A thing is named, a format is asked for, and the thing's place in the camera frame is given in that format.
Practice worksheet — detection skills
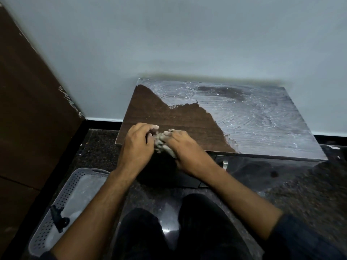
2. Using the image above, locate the person's right hand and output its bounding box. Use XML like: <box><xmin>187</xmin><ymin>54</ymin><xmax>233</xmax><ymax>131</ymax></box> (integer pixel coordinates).
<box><xmin>160</xmin><ymin>129</ymin><xmax>218</xmax><ymax>179</ymax></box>

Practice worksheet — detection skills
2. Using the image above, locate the person's left hand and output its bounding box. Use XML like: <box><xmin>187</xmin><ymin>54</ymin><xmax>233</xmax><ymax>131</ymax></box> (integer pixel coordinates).
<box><xmin>116</xmin><ymin>122</ymin><xmax>160</xmax><ymax>177</ymax></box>

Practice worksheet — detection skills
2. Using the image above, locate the grey cleaning cloth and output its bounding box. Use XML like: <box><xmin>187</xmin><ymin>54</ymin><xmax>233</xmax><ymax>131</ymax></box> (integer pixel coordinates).
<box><xmin>153</xmin><ymin>129</ymin><xmax>177</xmax><ymax>159</ymax></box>

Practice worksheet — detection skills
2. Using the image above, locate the brown wooden cabinet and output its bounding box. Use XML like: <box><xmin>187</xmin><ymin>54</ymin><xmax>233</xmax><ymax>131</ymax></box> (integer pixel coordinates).
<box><xmin>115</xmin><ymin>78</ymin><xmax>329</xmax><ymax>189</ymax></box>

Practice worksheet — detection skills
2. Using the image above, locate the white spray bottle black nozzle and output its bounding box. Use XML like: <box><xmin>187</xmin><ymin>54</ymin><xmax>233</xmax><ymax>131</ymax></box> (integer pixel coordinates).
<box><xmin>50</xmin><ymin>204</ymin><xmax>82</xmax><ymax>234</ymax></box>

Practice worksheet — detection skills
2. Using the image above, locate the person's left forearm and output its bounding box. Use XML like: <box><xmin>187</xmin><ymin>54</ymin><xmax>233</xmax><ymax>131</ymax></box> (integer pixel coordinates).
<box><xmin>50</xmin><ymin>167</ymin><xmax>139</xmax><ymax>260</ymax></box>

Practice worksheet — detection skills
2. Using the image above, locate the person's right forearm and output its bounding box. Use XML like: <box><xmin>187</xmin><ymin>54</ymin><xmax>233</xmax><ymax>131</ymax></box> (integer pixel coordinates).
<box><xmin>200</xmin><ymin>164</ymin><xmax>284</xmax><ymax>241</ymax></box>

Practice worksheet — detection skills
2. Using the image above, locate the white perforated plastic basket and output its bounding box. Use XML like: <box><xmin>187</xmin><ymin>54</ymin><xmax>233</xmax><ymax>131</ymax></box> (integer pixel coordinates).
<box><xmin>28</xmin><ymin>168</ymin><xmax>111</xmax><ymax>258</ymax></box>

